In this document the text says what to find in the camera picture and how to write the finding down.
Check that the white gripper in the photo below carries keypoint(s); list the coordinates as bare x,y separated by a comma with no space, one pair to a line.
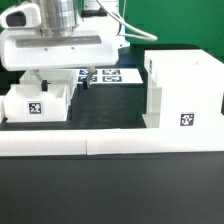
28,50

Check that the white front drawer box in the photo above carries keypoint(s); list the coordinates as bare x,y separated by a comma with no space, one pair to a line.
28,103

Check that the white drawer box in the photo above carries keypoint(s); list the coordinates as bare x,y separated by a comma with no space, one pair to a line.
28,103
54,77

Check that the white drawer cabinet frame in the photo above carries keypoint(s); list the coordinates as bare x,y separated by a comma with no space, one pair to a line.
185,89

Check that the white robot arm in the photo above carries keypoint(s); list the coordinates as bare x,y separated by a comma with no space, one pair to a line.
52,35

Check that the white rear drawer box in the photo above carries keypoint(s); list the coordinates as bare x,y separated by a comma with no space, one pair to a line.
54,77

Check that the white marker tag sheet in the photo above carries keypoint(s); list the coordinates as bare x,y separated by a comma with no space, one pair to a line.
117,76

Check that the white front fence bar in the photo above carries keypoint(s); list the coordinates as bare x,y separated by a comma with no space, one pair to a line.
110,141

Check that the white fence bar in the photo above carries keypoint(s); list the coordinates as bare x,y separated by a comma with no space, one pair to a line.
2,111
110,141

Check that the white left fence bar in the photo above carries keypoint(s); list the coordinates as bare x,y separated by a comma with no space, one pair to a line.
2,111

